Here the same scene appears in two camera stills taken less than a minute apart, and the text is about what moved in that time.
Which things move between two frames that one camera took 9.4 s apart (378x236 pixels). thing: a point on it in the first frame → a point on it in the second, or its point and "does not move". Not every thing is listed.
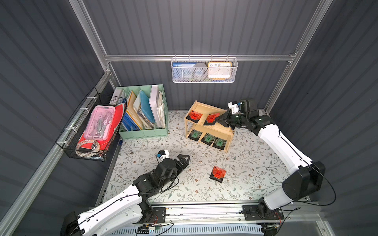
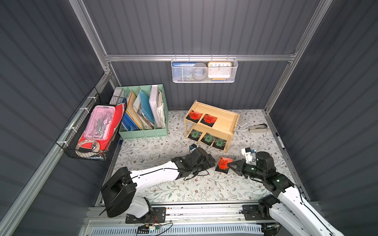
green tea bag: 208,139 does not move
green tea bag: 219,143 does not move
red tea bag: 194,116 does not move
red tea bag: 218,174 → 223,165
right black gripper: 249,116 → 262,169
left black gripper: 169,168 → 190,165
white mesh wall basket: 204,70 does not move
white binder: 153,103 does not move
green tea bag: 195,134 does not move
